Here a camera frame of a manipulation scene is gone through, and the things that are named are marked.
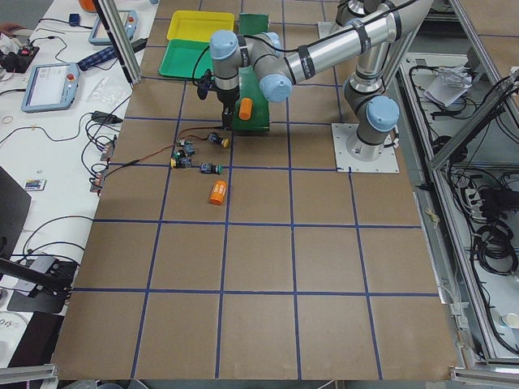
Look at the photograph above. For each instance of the black power adapter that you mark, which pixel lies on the black power adapter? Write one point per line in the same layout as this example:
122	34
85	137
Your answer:
105	118

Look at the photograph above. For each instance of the green plastic tray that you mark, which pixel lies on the green plastic tray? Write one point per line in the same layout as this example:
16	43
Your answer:
185	59

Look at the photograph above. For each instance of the clear plastic bag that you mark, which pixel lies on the clear plastic bag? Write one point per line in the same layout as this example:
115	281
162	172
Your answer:
109	91

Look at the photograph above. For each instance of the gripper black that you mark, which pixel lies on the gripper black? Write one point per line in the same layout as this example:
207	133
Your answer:
225	97

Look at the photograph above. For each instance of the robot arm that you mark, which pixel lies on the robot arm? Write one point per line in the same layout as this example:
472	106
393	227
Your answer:
378	39

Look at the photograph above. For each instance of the orange cylinder marked 4680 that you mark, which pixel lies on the orange cylinder marked 4680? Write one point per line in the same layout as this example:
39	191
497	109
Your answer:
218	193

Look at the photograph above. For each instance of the yellow plastic tray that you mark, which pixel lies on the yellow plastic tray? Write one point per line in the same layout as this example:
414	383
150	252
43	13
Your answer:
198	25

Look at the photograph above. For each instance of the aluminium frame post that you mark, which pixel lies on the aluminium frame post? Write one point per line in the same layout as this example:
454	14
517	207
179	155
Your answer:
109	16

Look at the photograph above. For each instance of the green conveyor belt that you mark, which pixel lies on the green conveyor belt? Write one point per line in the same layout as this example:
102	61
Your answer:
251	24

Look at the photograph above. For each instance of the plain orange cylinder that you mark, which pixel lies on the plain orange cylinder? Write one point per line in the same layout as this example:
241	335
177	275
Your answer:
245	109

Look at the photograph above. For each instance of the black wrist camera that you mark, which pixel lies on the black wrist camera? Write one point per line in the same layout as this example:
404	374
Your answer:
205	85

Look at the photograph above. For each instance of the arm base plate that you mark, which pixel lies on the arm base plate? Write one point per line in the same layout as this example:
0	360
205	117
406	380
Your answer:
328	30
354	156

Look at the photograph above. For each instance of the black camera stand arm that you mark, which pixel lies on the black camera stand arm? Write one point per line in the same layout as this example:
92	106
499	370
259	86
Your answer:
44	275

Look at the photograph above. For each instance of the teach pendant near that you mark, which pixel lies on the teach pendant near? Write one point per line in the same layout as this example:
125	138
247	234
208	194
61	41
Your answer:
51	87

